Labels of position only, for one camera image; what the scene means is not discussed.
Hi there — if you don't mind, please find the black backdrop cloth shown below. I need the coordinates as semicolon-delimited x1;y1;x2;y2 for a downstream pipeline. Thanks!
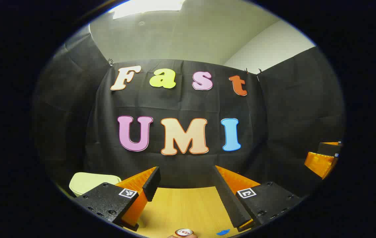
32;25;346;199

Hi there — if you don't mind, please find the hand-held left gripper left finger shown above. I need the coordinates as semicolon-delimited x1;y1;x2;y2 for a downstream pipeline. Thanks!
72;166;161;232

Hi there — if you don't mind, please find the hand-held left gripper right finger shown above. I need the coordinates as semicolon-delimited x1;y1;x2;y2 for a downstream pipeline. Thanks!
212;165;304;232

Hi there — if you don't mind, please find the pale green desktop garbage bin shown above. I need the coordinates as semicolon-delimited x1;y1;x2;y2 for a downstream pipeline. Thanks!
69;172;121;198

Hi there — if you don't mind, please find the ceiling light panel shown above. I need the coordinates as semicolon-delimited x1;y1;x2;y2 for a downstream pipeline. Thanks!
109;0;186;20

